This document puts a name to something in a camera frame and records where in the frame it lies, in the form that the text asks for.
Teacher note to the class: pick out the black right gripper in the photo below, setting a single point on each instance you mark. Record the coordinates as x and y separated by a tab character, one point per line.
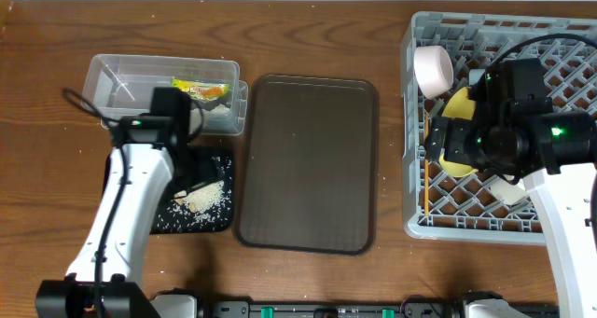
455	151

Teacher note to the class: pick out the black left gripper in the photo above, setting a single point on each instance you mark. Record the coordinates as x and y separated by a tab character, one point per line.
201	173

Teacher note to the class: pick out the yellow snack wrapper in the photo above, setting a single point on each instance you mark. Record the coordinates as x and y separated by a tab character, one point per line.
202	91

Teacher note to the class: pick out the white tissue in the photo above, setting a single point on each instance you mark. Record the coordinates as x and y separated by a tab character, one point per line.
216	120

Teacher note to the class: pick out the yellow plate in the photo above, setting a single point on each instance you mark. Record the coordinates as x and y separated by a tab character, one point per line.
458	106

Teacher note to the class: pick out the small pale green cup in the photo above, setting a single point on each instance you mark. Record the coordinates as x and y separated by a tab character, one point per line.
507	193

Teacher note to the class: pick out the pile of rice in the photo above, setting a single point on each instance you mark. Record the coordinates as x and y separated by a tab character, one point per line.
214	203

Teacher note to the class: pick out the wooden chopstick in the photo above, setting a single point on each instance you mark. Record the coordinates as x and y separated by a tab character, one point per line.
426	128
426	189

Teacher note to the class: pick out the white bowl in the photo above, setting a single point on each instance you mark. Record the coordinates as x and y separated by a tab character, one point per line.
433	70

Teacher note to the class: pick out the light blue bowl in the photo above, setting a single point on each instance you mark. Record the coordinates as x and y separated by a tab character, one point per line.
475	76

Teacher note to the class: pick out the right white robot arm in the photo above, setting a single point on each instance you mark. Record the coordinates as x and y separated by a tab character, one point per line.
566	207

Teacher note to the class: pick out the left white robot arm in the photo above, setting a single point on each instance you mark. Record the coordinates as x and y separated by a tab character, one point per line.
105	278

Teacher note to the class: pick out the black waste tray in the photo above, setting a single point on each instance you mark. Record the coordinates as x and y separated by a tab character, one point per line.
145	194

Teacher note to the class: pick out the grey dishwasher rack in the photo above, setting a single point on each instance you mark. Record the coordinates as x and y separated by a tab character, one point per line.
464	209

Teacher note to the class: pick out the clear plastic bin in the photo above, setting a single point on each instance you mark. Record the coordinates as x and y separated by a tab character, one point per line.
122	85

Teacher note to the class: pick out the dark brown serving tray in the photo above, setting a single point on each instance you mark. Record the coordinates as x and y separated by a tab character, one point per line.
310	179

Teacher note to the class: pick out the black rail at table edge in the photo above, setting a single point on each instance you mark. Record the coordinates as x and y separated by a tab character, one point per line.
240	309

